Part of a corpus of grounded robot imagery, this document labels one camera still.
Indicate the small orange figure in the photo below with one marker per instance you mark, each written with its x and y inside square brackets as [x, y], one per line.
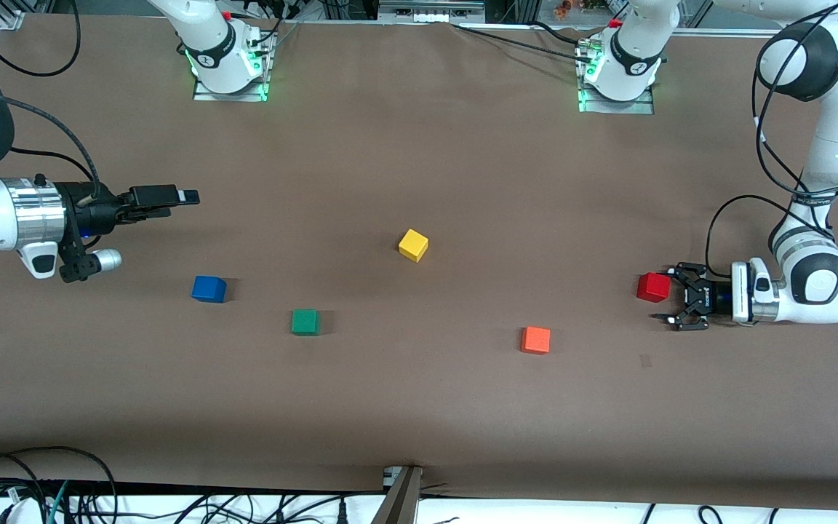
[562, 9]

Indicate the green wooden block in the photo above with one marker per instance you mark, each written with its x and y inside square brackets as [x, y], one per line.
[305, 322]

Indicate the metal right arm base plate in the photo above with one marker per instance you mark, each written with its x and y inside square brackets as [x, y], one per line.
[259, 91]

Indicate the orange wooden block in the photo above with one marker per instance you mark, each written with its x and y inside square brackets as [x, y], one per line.
[535, 340]

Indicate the red wooden block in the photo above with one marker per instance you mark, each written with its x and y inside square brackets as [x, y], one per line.
[653, 287]

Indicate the grey power strip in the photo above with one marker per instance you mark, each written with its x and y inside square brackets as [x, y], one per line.
[430, 11]

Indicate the yellow wooden block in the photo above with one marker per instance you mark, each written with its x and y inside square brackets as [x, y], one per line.
[413, 245]

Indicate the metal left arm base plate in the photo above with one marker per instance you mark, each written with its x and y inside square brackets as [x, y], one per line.
[644, 107]

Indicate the brown paper table cover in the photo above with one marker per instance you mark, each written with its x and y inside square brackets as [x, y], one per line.
[419, 407]

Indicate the blue wooden block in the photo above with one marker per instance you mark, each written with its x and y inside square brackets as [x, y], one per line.
[208, 289]

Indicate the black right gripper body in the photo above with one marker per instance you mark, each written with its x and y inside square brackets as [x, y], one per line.
[96, 209]

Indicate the aluminium frame corner bracket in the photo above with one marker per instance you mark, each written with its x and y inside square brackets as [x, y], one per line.
[10, 16]

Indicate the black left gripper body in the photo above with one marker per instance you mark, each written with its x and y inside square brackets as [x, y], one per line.
[714, 298]

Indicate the brown wooden beam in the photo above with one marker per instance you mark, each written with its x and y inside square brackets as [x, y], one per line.
[398, 502]

